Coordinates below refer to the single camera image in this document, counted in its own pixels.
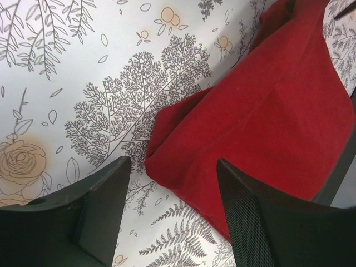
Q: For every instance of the red t-shirt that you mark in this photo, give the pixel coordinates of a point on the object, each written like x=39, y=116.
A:
x=282, y=116

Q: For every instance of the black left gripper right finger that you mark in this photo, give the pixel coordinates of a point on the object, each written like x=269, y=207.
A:
x=268, y=227

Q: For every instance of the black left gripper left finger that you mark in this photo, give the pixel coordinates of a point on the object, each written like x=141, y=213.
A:
x=74, y=226

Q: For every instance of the floral patterned table mat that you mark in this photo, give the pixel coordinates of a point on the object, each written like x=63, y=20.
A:
x=83, y=81

